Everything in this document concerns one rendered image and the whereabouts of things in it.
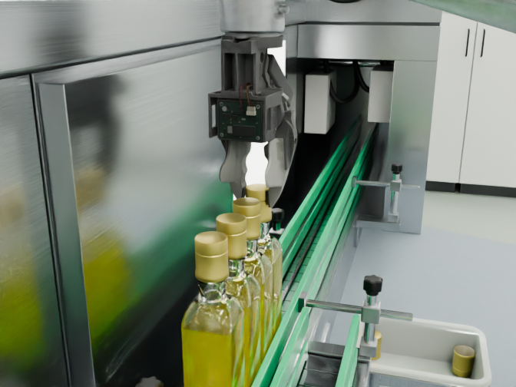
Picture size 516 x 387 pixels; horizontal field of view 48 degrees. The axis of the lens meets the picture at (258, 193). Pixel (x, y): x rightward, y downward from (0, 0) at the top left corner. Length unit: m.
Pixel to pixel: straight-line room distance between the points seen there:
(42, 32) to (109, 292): 0.29
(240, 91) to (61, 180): 0.21
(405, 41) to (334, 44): 0.19
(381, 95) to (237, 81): 1.11
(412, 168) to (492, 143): 2.85
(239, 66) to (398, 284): 0.89
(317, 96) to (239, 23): 1.14
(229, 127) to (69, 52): 0.19
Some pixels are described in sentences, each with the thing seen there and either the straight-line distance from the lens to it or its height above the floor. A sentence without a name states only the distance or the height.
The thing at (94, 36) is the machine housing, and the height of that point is 1.36.
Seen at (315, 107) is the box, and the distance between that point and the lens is 1.79.
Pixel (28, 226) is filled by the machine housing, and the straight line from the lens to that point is 0.58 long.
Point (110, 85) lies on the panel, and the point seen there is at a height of 1.31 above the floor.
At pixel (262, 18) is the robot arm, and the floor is 1.37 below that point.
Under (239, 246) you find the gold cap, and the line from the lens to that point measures 0.64.
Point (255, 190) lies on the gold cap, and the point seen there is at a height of 1.16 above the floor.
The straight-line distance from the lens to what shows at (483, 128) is 4.47.
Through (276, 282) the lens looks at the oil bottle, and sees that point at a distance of 0.79.
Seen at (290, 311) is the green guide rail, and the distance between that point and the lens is 0.86.
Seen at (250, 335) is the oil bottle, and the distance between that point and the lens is 0.68.
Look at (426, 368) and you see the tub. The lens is 1.12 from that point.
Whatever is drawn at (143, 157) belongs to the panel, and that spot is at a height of 1.21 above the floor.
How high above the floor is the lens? 1.39
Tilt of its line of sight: 19 degrees down
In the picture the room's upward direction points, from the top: straight up
